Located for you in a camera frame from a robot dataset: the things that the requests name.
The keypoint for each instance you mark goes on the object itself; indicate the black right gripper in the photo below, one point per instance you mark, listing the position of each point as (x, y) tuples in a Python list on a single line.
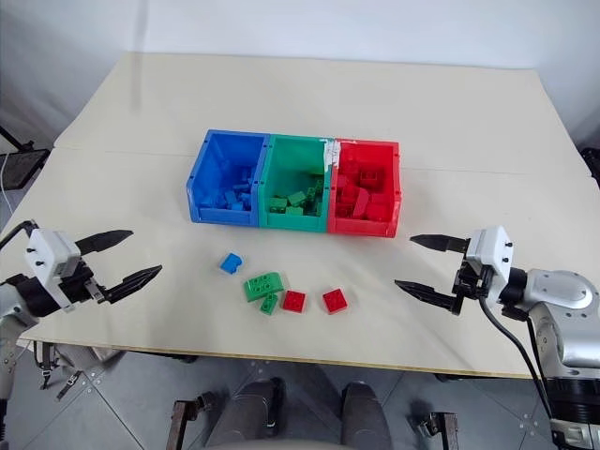
[(471, 281)]

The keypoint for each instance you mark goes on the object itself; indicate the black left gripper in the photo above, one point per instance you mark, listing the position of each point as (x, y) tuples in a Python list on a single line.
[(82, 286)]

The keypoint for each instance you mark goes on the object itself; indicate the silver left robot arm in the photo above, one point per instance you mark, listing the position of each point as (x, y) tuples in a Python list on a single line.
[(11, 304)]

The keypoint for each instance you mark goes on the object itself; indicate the red plastic bin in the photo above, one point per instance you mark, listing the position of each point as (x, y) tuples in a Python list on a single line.
[(394, 187)]

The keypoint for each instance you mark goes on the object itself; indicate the red square toy brick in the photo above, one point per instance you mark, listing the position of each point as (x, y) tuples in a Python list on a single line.
[(335, 301), (295, 301)]

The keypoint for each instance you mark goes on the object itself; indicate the blue curved toy brick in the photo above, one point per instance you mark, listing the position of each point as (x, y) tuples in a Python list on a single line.
[(230, 264)]

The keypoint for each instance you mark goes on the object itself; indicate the blue plastic bin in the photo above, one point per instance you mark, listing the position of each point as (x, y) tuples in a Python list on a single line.
[(206, 164)]

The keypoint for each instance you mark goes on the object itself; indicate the black metal stand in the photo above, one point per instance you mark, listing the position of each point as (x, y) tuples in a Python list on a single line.
[(21, 166)]

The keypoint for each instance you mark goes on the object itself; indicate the large green toy brick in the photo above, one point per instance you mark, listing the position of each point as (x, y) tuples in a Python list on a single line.
[(262, 283)]

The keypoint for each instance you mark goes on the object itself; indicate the white tape patch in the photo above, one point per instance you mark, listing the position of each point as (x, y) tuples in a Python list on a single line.
[(332, 152)]

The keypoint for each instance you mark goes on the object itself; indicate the small green toy brick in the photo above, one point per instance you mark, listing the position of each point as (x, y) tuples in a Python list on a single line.
[(269, 304)]

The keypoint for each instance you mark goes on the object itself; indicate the dark rounded robot leg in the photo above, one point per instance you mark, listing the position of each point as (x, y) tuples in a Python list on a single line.
[(363, 417), (250, 412)]

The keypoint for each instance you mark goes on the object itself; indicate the green plastic bin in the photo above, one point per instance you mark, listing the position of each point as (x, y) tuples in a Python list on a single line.
[(290, 159)]

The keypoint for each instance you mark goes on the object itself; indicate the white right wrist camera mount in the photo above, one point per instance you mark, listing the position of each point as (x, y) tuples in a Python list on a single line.
[(492, 248)]

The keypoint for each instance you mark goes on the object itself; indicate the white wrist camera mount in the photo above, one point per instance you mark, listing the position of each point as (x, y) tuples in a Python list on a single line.
[(492, 248), (49, 253)]

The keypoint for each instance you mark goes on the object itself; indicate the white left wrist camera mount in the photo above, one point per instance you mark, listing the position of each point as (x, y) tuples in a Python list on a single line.
[(49, 253)]

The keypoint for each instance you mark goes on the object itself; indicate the rusty metal table bracket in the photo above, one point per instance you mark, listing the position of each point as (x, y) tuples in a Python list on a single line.
[(443, 429), (180, 422)]

